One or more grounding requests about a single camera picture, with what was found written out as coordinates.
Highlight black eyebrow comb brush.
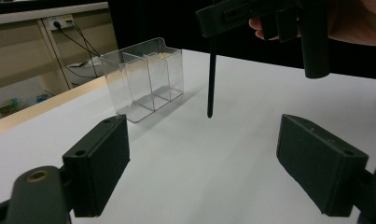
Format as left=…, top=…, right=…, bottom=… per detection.
left=206, top=34, right=218, bottom=119

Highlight black hanging cables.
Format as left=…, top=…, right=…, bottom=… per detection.
left=53, top=20, right=102, bottom=78

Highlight clear acrylic organizer box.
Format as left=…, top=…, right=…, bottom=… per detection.
left=100, top=36, right=185, bottom=124

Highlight wooden cabinet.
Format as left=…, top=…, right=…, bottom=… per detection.
left=0, top=1, right=118, bottom=94

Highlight white plastic bag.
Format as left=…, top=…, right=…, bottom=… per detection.
left=67, top=57, right=104, bottom=77

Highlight white power strip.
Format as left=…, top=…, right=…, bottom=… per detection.
left=47, top=14, right=76, bottom=32

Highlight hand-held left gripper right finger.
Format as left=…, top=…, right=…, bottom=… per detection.
left=275, top=113, right=370, bottom=217

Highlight black curtain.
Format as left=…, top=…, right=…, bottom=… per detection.
left=106, top=0, right=376, bottom=81

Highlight blue plastic packet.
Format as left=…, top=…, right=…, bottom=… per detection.
left=35, top=91, right=52, bottom=103

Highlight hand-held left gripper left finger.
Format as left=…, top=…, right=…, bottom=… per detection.
left=62, top=114, right=132, bottom=218

